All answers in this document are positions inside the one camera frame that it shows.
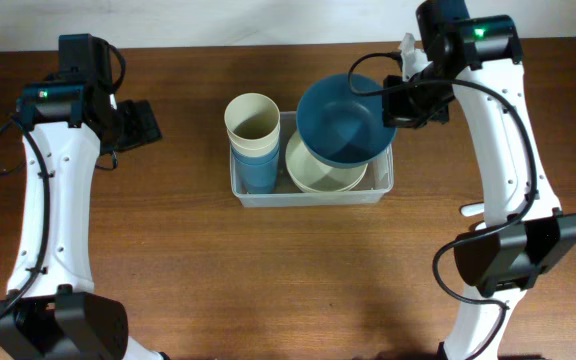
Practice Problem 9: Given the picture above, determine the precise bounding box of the blue bowl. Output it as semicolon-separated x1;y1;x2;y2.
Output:
296;74;397;168

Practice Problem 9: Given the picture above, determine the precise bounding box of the beige cup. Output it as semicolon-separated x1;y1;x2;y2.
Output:
229;134;279;161
224;93;280;139

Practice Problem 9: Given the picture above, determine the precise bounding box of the white plastic fork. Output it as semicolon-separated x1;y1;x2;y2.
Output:
459;202;485;217

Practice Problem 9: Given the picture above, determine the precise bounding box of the beige bowl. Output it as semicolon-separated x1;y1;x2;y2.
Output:
285;131;368;184
291;176;363;193

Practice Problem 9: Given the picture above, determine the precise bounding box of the blue cup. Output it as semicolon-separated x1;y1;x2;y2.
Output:
236;166;277;194
232;150;279;176

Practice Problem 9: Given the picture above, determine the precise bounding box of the white plastic spoon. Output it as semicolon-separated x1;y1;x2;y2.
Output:
474;222;486;231

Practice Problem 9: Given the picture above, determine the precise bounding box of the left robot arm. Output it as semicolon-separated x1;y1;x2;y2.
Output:
0;34;162;359

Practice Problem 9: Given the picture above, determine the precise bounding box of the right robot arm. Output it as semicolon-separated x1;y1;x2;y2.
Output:
383;0;576;359

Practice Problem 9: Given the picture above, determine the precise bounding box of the clear plastic container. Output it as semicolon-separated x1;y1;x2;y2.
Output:
229;111;394;208

